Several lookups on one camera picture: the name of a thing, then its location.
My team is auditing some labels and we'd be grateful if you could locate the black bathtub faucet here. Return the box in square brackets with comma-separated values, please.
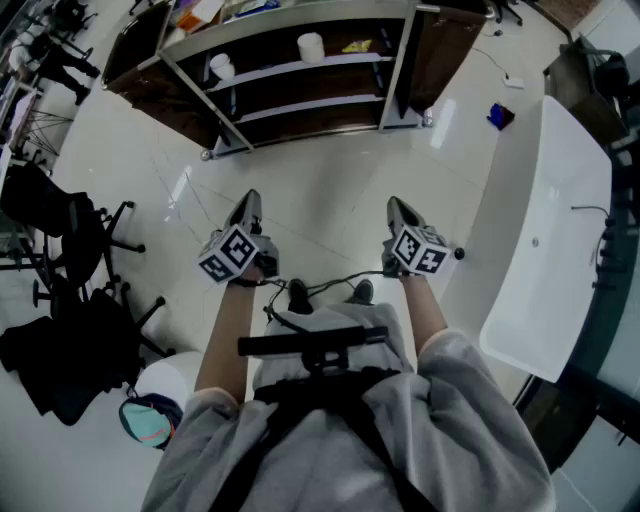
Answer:
[571, 203, 615, 229]

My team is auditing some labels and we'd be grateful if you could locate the white box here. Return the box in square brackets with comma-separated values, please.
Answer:
[192, 0, 225, 22]

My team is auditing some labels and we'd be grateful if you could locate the person's right shoe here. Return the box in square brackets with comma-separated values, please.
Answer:
[349, 279, 375, 306]

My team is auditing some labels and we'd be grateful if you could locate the black chest harness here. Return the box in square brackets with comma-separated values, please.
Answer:
[209, 367, 441, 512]

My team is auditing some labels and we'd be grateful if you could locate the white cup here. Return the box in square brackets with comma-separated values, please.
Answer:
[208, 52, 236, 81]
[296, 32, 326, 65]

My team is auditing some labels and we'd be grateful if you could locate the black chest-mounted device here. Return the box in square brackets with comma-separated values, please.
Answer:
[237, 325, 390, 374]

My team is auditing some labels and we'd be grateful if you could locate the person's shoe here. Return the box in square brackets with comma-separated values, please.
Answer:
[288, 278, 314, 315]
[349, 279, 375, 306]

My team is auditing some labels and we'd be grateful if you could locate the black wire frame table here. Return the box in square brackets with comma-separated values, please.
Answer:
[9, 92, 76, 151]

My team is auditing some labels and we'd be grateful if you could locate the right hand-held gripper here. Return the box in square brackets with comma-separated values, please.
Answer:
[381, 196, 451, 279]

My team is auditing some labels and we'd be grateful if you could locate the person's right forearm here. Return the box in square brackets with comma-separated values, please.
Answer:
[398, 272, 449, 351]

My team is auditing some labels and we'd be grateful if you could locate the person's left forearm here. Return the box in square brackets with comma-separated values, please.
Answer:
[193, 279, 261, 406]

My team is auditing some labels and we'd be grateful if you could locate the dark wooden cabinet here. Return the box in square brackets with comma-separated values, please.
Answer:
[544, 34, 640, 146]

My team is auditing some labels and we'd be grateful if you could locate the steel shelf cart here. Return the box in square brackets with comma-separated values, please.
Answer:
[99, 0, 494, 162]

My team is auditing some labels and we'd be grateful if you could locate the black office chair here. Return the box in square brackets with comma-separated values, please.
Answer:
[0, 162, 147, 296]
[0, 282, 177, 427]

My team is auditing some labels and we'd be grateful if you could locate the blue floor object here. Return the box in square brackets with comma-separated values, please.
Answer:
[485, 102, 516, 132]

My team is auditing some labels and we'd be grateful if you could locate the person's grey shirt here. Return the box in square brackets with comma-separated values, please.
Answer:
[142, 302, 556, 512]

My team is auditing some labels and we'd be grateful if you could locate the white bathtub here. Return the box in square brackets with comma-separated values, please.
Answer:
[437, 94, 614, 385]

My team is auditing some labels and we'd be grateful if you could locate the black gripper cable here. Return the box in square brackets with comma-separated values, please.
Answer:
[259, 277, 291, 321]
[264, 269, 401, 331]

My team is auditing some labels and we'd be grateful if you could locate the person's left shoe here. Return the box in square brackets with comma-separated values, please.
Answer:
[288, 278, 314, 315]

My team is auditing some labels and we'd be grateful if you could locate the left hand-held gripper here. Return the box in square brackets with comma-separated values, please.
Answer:
[198, 189, 280, 285]

